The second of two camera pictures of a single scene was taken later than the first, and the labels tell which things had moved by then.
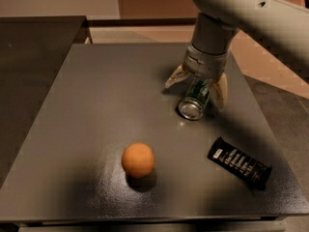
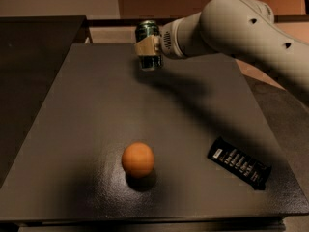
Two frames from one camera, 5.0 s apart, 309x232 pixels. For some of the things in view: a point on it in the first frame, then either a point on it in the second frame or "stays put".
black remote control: [239, 163] stays put
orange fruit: [138, 159] stays put
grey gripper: [205, 64] -> [167, 41]
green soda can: [195, 99] -> [143, 30]
